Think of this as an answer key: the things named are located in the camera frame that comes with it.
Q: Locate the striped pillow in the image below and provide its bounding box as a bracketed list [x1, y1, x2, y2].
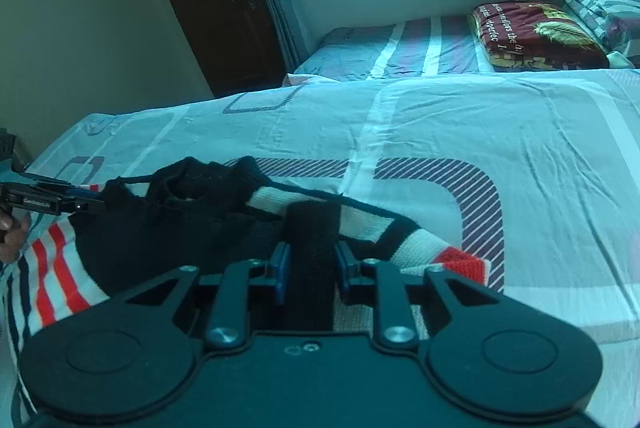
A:
[564, 0, 640, 70]

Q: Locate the folded maroon printed blanket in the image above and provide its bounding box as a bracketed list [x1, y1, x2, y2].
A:
[470, 0, 610, 71]

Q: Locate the striped small mattress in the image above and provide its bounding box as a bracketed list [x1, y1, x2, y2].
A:
[285, 13, 493, 86]

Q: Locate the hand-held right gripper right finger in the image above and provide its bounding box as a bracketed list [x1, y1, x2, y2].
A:
[334, 240, 503, 350]

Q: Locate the person's left hand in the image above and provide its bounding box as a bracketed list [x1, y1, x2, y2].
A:
[0, 212, 32, 265]

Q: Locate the striped knit sweater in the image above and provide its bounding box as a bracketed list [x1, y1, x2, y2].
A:
[0, 155, 493, 428]

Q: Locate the dark wooden door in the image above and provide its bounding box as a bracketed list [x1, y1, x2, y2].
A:
[132, 0, 288, 99]

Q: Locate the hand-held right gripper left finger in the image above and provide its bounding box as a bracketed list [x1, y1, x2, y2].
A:
[120, 242, 292, 350]

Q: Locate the patterned bed sheet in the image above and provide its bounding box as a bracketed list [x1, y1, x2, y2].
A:
[0, 68, 640, 428]

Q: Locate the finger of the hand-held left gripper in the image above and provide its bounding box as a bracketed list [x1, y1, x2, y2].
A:
[20, 178, 103, 200]
[60, 198, 108, 215]

